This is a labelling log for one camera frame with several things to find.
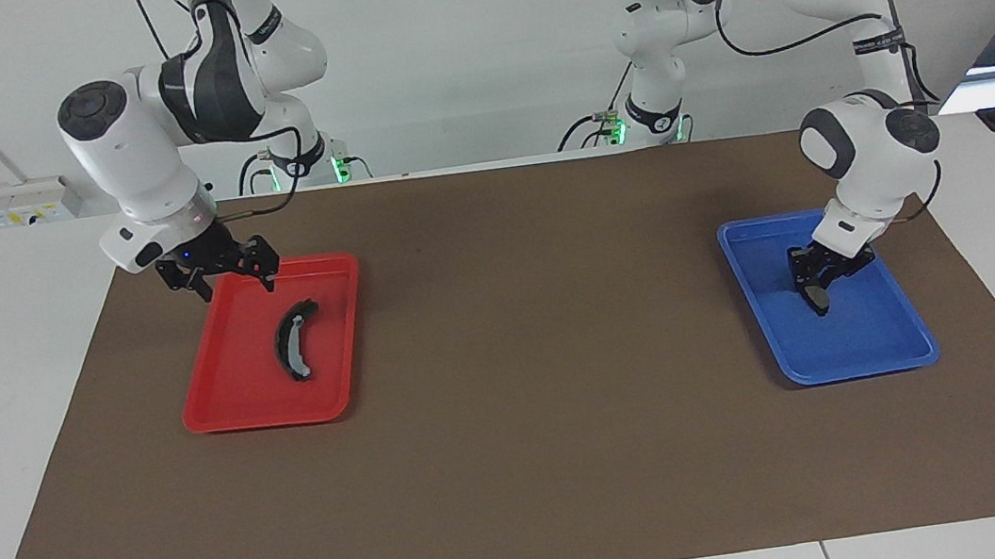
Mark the black left base cable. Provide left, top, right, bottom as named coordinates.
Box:
left=556, top=110, right=624, bottom=152

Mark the blue plastic tray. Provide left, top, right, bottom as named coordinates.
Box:
left=714, top=196, right=942, bottom=397

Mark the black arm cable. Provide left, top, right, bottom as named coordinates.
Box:
left=662, top=0, right=954, bottom=249
left=136, top=0, right=313, bottom=229

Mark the red plastic tray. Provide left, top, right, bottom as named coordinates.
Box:
left=164, top=247, right=379, bottom=440

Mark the black base cable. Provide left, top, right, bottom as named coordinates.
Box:
left=234, top=152, right=271, bottom=196
left=556, top=110, right=624, bottom=152

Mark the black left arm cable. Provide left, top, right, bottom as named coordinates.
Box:
left=662, top=0, right=954, bottom=249

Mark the small grey brake pad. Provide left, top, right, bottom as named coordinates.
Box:
left=800, top=282, right=833, bottom=320

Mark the brown table mat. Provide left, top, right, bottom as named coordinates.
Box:
left=0, top=105, right=995, bottom=559

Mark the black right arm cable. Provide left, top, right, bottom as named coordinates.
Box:
left=136, top=0, right=313, bottom=229

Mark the black right base cable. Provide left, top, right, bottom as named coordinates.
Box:
left=234, top=152, right=271, bottom=196

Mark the white wall socket box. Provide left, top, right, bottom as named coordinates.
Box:
left=0, top=173, right=86, bottom=230

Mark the curved black brake pad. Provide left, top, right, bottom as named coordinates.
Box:
left=269, top=298, right=328, bottom=385

